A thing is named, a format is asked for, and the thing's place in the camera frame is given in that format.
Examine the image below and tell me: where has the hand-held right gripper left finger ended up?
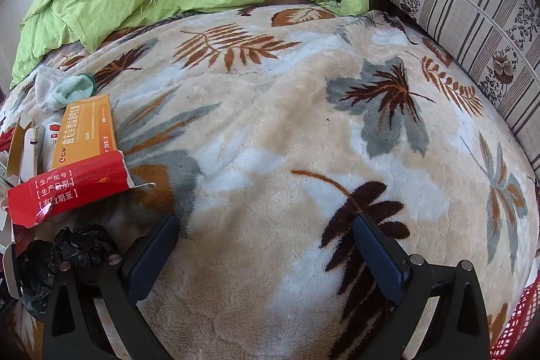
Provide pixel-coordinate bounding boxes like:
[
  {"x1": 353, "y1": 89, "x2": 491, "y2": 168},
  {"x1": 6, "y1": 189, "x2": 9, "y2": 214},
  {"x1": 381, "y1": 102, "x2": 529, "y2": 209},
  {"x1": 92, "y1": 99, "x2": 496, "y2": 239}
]
[{"x1": 42, "y1": 214, "x2": 180, "y2": 360}]

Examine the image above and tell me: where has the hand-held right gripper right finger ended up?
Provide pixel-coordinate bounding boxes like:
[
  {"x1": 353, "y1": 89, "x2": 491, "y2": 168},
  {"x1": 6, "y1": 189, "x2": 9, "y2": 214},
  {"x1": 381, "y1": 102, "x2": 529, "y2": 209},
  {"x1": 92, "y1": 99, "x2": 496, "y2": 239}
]
[{"x1": 352, "y1": 214, "x2": 492, "y2": 360}]

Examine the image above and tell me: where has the torn red packet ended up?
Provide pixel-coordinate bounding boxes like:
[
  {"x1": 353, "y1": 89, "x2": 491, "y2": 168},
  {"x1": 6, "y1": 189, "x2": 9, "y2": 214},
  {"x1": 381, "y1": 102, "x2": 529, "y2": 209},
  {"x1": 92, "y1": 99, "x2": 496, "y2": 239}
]
[{"x1": 6, "y1": 151, "x2": 136, "y2": 229}]

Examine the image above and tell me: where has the white sock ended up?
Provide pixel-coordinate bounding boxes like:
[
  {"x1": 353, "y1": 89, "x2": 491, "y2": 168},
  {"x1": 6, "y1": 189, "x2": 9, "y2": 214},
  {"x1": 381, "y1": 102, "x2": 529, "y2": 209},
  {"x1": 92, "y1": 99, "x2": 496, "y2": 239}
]
[{"x1": 34, "y1": 67, "x2": 96, "y2": 118}]

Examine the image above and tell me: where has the black plastic bag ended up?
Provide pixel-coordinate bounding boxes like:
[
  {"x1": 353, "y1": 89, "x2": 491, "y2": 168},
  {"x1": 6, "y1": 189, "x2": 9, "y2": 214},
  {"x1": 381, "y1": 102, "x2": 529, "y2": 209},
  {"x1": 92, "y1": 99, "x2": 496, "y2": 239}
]
[{"x1": 19, "y1": 225, "x2": 123, "y2": 319}]

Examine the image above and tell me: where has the orange medicine box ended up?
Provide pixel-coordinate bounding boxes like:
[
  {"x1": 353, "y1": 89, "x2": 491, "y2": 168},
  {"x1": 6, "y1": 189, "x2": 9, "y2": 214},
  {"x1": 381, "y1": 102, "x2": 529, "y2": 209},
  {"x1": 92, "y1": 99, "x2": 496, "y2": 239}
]
[{"x1": 51, "y1": 93, "x2": 116, "y2": 171}]

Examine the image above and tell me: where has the red mesh basket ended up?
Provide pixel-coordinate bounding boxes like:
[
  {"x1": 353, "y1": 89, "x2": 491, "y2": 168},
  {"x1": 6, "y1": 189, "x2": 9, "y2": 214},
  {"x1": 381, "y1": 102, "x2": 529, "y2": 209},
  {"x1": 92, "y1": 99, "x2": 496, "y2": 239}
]
[{"x1": 489, "y1": 284, "x2": 540, "y2": 360}]

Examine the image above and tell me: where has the white medicine box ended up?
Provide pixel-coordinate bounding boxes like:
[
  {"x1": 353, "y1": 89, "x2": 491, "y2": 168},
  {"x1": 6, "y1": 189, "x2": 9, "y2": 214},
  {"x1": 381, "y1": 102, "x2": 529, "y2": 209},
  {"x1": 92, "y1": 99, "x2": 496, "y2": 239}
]
[{"x1": 6, "y1": 113, "x2": 45, "y2": 186}]

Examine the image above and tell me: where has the leaf print fleece blanket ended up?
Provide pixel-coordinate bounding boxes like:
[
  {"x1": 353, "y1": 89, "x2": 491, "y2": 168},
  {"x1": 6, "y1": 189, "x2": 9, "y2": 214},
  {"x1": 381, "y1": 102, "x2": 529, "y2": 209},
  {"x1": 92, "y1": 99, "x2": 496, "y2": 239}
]
[{"x1": 0, "y1": 3, "x2": 540, "y2": 360}]

